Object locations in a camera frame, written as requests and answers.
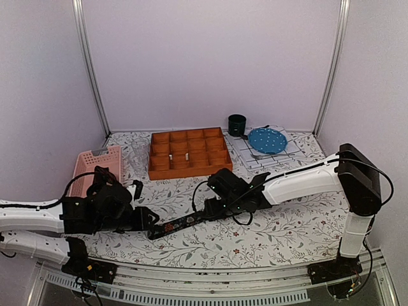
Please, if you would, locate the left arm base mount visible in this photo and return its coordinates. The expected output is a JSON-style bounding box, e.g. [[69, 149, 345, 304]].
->
[[61, 258, 118, 284]]

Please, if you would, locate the pink plastic basket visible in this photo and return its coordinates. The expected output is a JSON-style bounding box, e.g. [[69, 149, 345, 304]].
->
[[68, 145, 122, 198]]

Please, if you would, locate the silver fork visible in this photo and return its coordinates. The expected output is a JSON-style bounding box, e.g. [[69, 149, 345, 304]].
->
[[250, 153, 296, 160]]

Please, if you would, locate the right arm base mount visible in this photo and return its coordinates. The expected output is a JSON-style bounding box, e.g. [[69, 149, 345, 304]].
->
[[307, 257, 363, 284]]

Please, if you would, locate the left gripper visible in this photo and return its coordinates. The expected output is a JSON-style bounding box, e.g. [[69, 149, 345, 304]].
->
[[96, 207, 160, 232]]

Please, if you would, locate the blue dotted plate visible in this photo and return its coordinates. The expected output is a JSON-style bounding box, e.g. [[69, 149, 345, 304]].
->
[[247, 127, 288, 154]]

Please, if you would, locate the clear plastic cup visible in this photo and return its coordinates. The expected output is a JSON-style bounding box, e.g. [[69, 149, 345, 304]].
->
[[128, 141, 149, 176]]

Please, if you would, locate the dark floral tie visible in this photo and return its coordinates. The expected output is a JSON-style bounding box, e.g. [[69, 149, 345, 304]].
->
[[147, 212, 216, 240]]

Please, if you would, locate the dark green mug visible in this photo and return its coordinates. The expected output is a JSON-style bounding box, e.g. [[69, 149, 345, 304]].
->
[[228, 114, 246, 137]]

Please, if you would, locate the orange wooden compartment tray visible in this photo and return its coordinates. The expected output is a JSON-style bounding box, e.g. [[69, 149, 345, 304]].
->
[[148, 127, 233, 180]]

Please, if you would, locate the white grid placemat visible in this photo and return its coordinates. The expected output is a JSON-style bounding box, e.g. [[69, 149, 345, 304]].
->
[[225, 126, 306, 171]]

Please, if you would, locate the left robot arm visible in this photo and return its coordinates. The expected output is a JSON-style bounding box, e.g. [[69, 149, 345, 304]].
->
[[1, 182, 159, 277]]

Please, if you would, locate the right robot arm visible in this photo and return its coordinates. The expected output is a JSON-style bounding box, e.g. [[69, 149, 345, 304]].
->
[[201, 143, 383, 278]]

